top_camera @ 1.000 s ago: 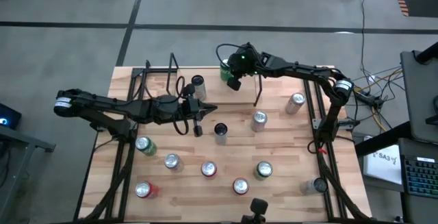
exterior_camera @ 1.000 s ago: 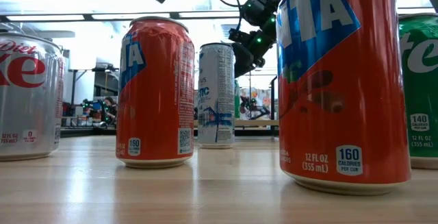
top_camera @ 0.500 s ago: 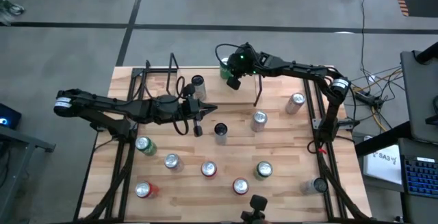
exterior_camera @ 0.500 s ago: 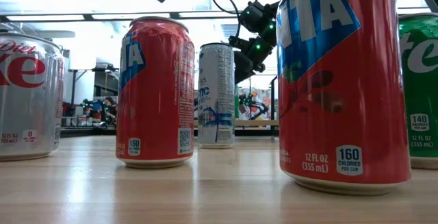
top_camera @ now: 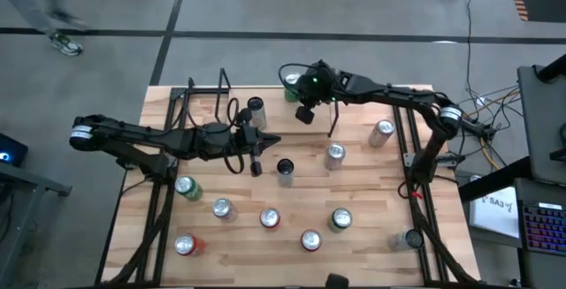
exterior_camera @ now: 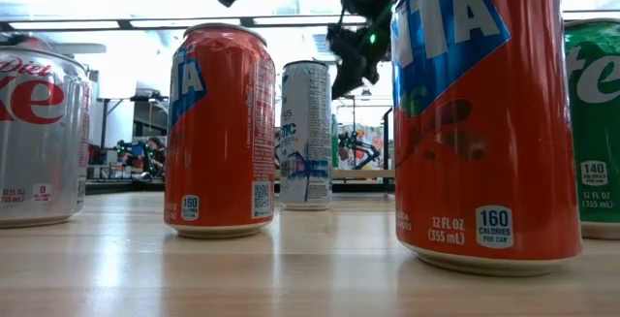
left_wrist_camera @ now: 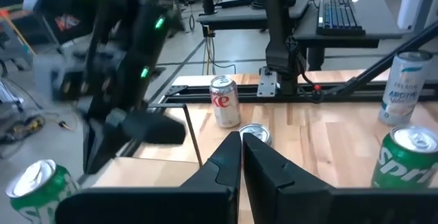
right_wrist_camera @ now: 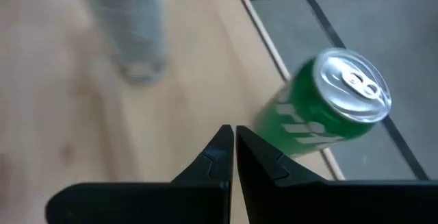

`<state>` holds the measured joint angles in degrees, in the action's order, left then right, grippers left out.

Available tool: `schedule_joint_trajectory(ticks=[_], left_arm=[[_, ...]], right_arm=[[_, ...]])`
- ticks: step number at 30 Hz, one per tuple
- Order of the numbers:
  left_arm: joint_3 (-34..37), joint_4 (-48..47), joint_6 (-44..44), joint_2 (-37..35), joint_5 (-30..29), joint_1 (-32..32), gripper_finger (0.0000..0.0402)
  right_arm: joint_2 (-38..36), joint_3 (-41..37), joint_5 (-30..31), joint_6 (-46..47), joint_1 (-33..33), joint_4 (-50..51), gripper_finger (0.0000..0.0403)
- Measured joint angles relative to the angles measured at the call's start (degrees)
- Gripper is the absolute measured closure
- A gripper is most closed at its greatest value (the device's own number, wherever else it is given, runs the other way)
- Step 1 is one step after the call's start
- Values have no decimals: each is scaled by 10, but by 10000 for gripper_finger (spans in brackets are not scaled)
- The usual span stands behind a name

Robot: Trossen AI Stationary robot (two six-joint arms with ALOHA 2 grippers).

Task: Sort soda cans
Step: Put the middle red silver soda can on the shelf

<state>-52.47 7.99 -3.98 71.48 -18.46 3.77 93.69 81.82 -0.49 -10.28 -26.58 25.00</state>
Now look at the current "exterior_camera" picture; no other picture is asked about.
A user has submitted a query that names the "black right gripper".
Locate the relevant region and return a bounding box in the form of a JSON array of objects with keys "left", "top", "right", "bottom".
[{"left": 328, "top": 21, "right": 392, "bottom": 99}]

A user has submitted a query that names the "green Sprite can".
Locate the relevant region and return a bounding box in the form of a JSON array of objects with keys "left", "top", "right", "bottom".
[
  {"left": 331, "top": 112, "right": 339, "bottom": 169},
  {"left": 563, "top": 17, "right": 620, "bottom": 241}
]

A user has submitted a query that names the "orange Fanta can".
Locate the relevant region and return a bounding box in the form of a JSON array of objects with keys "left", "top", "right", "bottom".
[
  {"left": 163, "top": 22, "right": 277, "bottom": 240},
  {"left": 390, "top": 0, "right": 583, "bottom": 278}
]

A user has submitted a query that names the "thin black background stand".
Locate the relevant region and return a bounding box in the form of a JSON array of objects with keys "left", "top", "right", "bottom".
[{"left": 333, "top": 94, "right": 357, "bottom": 129}]

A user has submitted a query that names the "ceiling air vent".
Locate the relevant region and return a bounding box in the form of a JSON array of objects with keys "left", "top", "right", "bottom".
[{"left": 312, "top": 33, "right": 335, "bottom": 61}]

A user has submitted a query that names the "colourful background poster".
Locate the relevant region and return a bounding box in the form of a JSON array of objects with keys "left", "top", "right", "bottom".
[{"left": 331, "top": 123, "right": 384, "bottom": 171}]

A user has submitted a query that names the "white Celsius can blue palm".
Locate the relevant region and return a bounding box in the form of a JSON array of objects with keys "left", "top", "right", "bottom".
[{"left": 279, "top": 59, "right": 334, "bottom": 212}]

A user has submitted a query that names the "person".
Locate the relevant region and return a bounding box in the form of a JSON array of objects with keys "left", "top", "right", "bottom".
[{"left": 144, "top": 136, "right": 167, "bottom": 178}]

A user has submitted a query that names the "silver Diet Coke can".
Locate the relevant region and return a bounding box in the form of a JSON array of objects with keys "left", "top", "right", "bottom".
[{"left": 0, "top": 45, "right": 93, "bottom": 230}]

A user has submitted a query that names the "black overhead frame bar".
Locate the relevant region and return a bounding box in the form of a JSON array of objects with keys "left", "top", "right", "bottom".
[{"left": 0, "top": 9, "right": 620, "bottom": 31}]

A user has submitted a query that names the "black metal frame stand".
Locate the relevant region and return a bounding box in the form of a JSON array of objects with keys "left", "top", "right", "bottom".
[{"left": 380, "top": 105, "right": 394, "bottom": 173}]

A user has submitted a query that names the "black metal table frame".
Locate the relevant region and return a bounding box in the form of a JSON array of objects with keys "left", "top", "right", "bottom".
[{"left": 84, "top": 176, "right": 396, "bottom": 196}]

